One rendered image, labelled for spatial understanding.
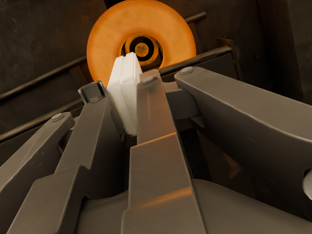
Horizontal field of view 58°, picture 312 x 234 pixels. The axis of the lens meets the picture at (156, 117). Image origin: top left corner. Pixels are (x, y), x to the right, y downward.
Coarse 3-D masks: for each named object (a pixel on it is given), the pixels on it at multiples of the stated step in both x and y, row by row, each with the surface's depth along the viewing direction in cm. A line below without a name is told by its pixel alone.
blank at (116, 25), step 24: (144, 0) 37; (96, 24) 38; (120, 24) 38; (144, 24) 38; (168, 24) 38; (96, 48) 39; (120, 48) 39; (168, 48) 39; (192, 48) 39; (96, 72) 40
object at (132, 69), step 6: (126, 54) 20; (132, 54) 19; (126, 60) 18; (132, 60) 17; (126, 66) 16; (132, 66) 16; (138, 66) 18; (126, 72) 15; (132, 72) 14; (138, 72) 17; (126, 78) 14; (132, 78) 14; (138, 78) 15; (126, 84) 14; (132, 84) 14; (126, 90) 14; (132, 90) 14; (126, 96) 14; (132, 96) 14; (132, 102) 14; (132, 108) 14
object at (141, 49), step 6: (132, 42) 49; (138, 42) 48; (144, 42) 48; (150, 42) 49; (132, 48) 48; (138, 48) 48; (144, 48) 48; (150, 48) 48; (138, 54) 48; (144, 54) 48; (150, 54) 49; (138, 60) 50; (144, 60) 50
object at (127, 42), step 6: (132, 36) 49; (138, 36) 49; (144, 36) 49; (150, 36) 49; (126, 42) 49; (156, 42) 49; (126, 48) 50; (156, 48) 50; (156, 54) 50; (150, 60) 50; (156, 60) 50; (144, 66) 51; (150, 66) 51
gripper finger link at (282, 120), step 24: (192, 72) 12; (216, 96) 9; (240, 96) 8; (264, 96) 8; (192, 120) 13; (216, 120) 10; (240, 120) 8; (264, 120) 7; (288, 120) 7; (216, 144) 11; (240, 144) 9; (264, 144) 7; (288, 144) 6; (264, 168) 8; (288, 168) 7; (288, 192) 7
